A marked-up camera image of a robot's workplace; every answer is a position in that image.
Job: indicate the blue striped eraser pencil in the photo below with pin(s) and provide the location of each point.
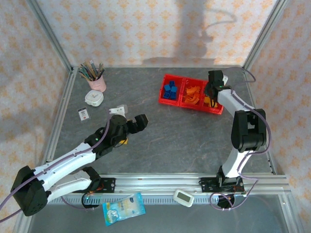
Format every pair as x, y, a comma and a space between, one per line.
100, 69

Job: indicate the dark navy pencil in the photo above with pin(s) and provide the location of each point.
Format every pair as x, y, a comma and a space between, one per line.
101, 73

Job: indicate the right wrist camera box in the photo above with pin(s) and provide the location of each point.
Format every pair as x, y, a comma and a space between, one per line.
226, 79

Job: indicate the aluminium mounting beam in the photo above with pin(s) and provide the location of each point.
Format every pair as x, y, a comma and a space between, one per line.
158, 180

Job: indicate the aluminium frame post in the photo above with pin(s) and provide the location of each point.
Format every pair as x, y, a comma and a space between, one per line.
262, 34
289, 213
23, 223
49, 34

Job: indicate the navy striped pencil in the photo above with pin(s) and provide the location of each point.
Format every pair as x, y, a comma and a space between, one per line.
92, 68

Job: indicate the aluminium frame rail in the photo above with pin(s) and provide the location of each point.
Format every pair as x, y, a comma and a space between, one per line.
259, 121
158, 66
60, 114

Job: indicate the red plastic parts bin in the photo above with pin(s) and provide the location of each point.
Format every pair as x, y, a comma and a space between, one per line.
192, 106
218, 110
161, 100

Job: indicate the pink metal pencil cup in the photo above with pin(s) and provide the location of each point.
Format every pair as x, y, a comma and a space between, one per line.
98, 85

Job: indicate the orange curved lego piece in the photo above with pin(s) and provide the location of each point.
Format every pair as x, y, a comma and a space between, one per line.
192, 100
190, 90

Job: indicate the orange lattice lego piece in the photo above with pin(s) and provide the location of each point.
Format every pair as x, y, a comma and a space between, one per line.
198, 89

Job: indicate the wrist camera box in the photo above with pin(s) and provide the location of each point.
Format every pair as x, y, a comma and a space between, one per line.
120, 109
226, 79

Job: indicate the white digital timer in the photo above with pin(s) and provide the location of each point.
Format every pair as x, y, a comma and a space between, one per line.
184, 197

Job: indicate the white alarm clock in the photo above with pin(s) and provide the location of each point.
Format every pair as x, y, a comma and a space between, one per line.
94, 98

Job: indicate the yellow lego brick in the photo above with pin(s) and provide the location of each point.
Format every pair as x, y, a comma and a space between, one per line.
124, 141
206, 102

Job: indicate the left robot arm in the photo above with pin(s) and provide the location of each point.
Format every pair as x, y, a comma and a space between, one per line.
68, 159

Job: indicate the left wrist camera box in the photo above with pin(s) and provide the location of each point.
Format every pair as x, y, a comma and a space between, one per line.
120, 109

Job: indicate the blue white wipes packet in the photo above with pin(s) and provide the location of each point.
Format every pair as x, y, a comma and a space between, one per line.
124, 208

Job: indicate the card in clear holder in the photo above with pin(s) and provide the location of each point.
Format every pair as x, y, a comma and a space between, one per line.
83, 114

